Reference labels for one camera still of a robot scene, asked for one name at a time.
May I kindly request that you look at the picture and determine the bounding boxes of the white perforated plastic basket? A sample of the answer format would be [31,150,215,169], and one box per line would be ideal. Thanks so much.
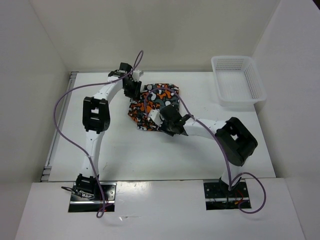
[211,55,267,108]

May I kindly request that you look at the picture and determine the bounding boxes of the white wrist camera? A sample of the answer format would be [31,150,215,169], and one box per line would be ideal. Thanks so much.
[131,70,144,82]
[148,109,163,126]

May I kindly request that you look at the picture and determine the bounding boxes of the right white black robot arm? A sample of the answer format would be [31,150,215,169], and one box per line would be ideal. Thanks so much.
[148,105,258,197]

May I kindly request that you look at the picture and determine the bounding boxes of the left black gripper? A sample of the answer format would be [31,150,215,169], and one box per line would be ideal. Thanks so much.
[122,78,142,101]

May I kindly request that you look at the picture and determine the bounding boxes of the aluminium table edge rail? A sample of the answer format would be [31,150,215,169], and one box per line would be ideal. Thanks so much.
[40,71,78,183]

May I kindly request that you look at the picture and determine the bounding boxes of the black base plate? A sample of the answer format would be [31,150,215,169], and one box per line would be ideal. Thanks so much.
[68,182,117,213]
[203,181,252,211]

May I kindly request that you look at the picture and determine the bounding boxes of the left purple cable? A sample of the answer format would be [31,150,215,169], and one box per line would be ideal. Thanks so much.
[53,49,145,219]

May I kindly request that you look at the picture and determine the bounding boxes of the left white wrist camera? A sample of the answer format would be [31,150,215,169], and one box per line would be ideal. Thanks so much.
[131,70,144,82]

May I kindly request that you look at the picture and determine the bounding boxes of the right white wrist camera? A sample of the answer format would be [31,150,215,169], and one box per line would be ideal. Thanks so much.
[148,109,163,126]

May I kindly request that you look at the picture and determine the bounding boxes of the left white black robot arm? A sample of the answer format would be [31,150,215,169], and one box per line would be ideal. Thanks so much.
[74,62,143,200]

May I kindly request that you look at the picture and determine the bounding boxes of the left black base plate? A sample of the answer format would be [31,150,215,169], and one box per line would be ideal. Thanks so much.
[68,182,117,213]

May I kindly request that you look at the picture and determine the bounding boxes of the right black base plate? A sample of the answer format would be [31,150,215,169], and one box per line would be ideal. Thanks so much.
[203,181,252,211]

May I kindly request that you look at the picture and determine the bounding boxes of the orange black camouflage shorts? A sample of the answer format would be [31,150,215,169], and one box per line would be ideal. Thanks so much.
[127,83,180,132]

